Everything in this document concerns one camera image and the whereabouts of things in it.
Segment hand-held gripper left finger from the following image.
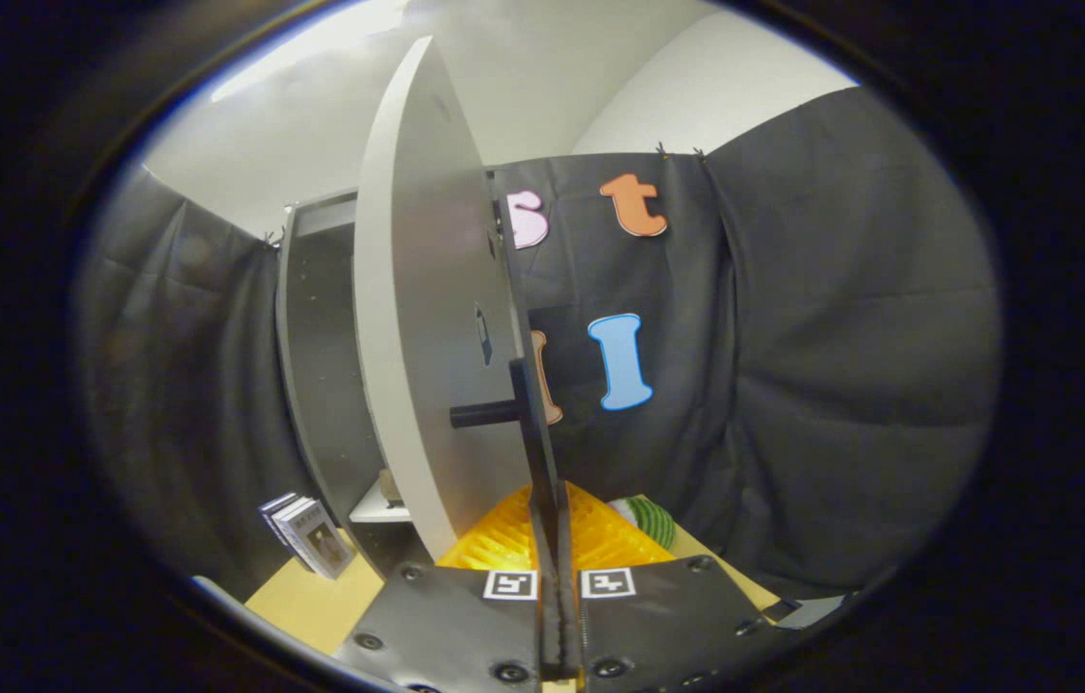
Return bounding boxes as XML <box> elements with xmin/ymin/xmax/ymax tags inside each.
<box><xmin>335</xmin><ymin>481</ymin><xmax>553</xmax><ymax>693</ymax></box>

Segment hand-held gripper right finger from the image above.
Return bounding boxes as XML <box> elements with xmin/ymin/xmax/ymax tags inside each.
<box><xmin>552</xmin><ymin>481</ymin><xmax>793</xmax><ymax>693</ymax></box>

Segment black door handle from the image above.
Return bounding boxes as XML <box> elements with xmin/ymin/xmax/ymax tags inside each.
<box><xmin>450</xmin><ymin>358</ymin><xmax>570</xmax><ymax>578</ymax></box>

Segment green striped watermelon toy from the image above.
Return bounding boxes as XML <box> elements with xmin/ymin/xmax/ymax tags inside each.
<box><xmin>607</xmin><ymin>495</ymin><xmax>678</xmax><ymax>552</ymax></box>

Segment stack of books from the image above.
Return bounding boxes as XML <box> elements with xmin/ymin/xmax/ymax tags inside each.
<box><xmin>259</xmin><ymin>492</ymin><xmax>357</xmax><ymax>580</ymax></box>

